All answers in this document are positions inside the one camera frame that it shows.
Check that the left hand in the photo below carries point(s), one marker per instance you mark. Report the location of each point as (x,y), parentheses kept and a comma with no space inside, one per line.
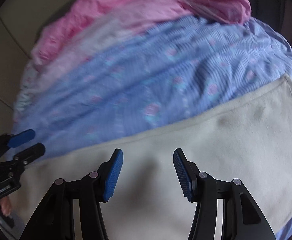
(6,206)

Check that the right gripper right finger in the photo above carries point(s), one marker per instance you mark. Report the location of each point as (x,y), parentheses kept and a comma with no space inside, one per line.
(242,217)

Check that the blue striped floral bedsheet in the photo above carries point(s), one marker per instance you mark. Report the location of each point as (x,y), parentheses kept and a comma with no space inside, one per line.
(221,93)

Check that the pink satin duvet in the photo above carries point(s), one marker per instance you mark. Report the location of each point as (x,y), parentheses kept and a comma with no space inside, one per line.
(93,25)

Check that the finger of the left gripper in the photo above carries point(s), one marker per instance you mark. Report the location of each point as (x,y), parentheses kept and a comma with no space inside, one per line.
(30,154)
(21,138)

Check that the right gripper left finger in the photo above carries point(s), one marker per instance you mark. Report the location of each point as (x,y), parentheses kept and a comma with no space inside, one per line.
(53,217)

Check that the cream white pants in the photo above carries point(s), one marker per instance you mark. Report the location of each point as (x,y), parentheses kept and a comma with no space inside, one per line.
(185,154)

